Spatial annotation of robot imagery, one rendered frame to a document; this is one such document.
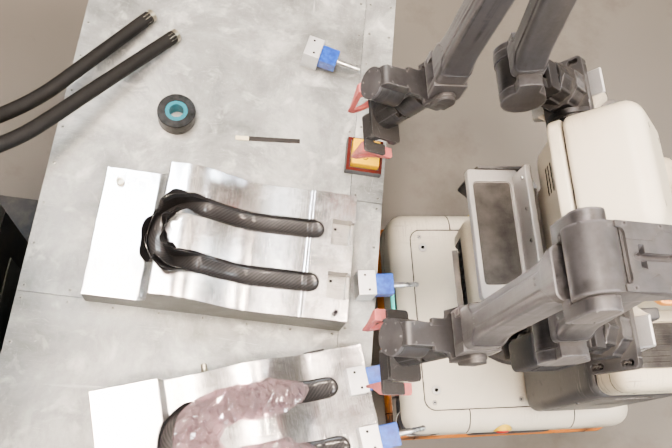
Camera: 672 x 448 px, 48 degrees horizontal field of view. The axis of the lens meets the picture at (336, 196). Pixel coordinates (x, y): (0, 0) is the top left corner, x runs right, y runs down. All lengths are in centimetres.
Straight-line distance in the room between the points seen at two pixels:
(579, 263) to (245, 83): 108
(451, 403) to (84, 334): 103
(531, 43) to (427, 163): 145
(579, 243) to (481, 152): 190
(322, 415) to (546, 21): 80
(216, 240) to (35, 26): 150
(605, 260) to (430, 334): 42
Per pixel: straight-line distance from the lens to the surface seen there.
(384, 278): 154
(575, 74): 138
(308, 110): 170
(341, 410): 147
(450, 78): 124
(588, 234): 80
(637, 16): 327
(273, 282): 146
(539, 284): 87
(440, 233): 222
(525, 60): 124
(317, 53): 171
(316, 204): 151
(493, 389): 217
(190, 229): 143
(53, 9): 281
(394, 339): 114
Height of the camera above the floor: 229
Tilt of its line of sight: 67 degrees down
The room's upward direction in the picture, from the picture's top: 25 degrees clockwise
